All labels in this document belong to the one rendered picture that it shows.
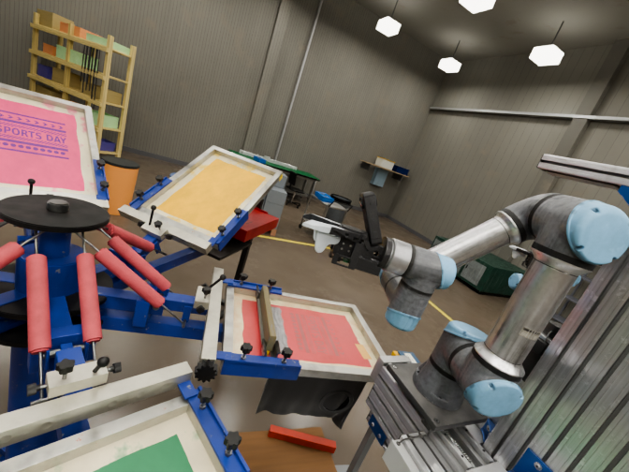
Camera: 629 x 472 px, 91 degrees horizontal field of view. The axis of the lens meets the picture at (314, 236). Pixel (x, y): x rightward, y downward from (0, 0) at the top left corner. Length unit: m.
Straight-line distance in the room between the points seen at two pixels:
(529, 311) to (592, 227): 0.21
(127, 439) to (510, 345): 0.99
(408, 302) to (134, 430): 0.80
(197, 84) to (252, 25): 2.10
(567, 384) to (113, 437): 1.17
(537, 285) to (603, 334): 0.26
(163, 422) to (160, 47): 9.00
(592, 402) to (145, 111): 9.44
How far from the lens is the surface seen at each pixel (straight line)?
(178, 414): 1.13
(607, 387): 1.03
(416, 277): 0.70
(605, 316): 1.02
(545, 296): 0.83
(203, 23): 9.66
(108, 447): 1.09
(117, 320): 1.53
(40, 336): 1.20
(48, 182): 2.17
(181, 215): 2.00
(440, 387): 1.04
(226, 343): 1.34
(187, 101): 9.50
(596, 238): 0.80
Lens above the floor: 1.83
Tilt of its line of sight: 16 degrees down
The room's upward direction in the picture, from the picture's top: 20 degrees clockwise
